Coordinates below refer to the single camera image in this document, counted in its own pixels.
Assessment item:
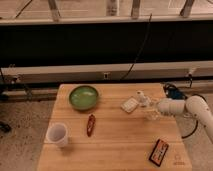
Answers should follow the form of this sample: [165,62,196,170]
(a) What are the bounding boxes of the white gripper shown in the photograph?
[145,97,176,121]

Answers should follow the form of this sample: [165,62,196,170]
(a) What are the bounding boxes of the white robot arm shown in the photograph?
[144,95,213,143]

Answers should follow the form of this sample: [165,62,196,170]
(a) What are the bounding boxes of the black orange card box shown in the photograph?
[149,139,169,167]

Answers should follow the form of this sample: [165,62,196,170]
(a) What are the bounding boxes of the red chili pepper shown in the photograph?
[87,114,96,137]

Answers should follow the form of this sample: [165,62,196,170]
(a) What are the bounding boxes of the green ceramic bowl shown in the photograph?
[69,85,99,111]

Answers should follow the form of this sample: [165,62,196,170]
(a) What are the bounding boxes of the white plastic cup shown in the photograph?
[46,123,68,148]

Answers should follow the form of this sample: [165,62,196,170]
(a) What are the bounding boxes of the blue cable bundle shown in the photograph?
[163,82,188,100]

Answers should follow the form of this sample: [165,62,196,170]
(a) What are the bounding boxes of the black floor cable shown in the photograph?
[181,119,199,140]

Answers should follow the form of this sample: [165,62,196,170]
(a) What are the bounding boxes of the white baseboard rail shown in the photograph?
[2,61,213,83]

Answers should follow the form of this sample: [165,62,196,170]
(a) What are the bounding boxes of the black hanging cable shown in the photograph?
[118,13,153,82]

